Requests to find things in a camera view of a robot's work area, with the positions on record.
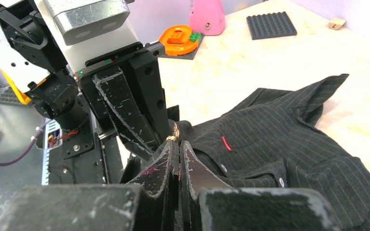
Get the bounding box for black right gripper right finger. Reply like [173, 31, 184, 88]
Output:
[180, 141, 339, 231]

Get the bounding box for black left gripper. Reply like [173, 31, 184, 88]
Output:
[76, 42, 171, 161]

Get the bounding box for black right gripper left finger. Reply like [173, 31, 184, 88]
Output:
[0, 141, 178, 231]

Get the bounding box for red glitter leaf brooch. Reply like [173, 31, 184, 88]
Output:
[166, 123, 180, 144]

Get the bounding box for dark pinstriped garment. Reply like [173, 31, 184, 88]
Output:
[177, 74, 370, 231]

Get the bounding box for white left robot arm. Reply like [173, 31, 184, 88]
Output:
[0, 0, 172, 160]

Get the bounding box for dark grey studded baseplate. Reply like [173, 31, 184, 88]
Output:
[158, 33, 205, 61]

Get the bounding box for orange curved toy track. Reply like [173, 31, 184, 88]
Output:
[158, 25, 203, 56]

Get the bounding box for pink toy ramp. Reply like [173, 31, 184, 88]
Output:
[189, 0, 226, 36]

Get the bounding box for grey square baseplate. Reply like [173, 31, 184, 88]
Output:
[246, 11, 297, 40]

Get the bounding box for wooden block far left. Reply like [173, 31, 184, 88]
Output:
[328, 18, 346, 30]

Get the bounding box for yellow frame background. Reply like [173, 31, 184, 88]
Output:
[0, 66, 50, 104]

